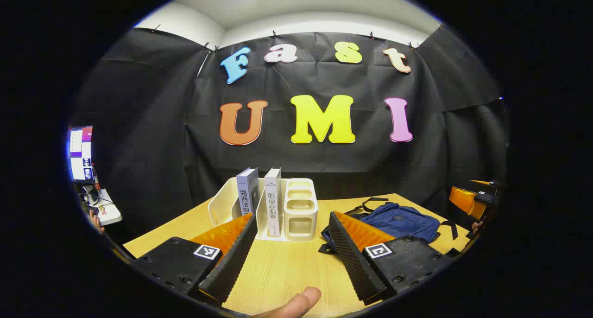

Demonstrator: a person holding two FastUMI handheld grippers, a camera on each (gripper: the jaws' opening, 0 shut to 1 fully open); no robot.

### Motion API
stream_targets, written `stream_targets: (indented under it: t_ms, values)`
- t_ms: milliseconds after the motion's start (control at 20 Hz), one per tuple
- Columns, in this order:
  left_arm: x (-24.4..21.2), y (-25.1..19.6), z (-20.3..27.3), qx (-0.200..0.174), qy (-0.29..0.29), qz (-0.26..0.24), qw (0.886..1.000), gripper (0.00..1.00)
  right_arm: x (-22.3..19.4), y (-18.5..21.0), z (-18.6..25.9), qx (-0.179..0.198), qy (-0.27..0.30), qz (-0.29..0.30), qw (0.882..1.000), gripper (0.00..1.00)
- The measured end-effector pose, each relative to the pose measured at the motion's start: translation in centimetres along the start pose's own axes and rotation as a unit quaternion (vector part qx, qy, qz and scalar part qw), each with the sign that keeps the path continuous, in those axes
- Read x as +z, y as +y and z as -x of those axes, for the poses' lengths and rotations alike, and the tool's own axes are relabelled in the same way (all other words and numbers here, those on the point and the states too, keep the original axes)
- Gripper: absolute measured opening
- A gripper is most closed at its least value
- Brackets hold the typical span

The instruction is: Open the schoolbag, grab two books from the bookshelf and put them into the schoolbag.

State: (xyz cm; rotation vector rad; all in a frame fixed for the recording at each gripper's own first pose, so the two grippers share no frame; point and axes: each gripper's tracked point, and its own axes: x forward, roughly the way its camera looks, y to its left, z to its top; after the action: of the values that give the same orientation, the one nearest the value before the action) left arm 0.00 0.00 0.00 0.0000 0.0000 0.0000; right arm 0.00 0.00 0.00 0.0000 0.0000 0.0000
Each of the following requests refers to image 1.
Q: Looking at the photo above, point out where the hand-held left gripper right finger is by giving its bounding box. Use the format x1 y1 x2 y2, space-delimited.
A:
328 211 453 306

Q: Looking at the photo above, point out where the white patterned cover book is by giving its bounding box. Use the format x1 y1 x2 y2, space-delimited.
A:
264 168 282 237

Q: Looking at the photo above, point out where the black backdrop cloth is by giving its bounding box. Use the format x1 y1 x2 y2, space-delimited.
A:
72 27 510 244

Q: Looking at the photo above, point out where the white side table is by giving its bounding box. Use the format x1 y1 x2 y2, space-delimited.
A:
83 188 123 226

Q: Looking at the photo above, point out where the computer monitor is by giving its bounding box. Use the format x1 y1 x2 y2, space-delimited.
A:
69 126 95 184

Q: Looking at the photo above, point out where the blue schoolbag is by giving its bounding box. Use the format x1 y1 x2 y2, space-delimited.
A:
319 197 459 254

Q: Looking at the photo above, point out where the blue-grey cover book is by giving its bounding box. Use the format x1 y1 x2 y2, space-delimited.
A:
236 167 260 219

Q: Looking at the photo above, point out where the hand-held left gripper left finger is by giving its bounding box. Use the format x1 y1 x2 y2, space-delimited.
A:
131 212 259 305

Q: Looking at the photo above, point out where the white plastic bookshelf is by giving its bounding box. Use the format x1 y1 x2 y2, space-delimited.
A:
208 177 319 242

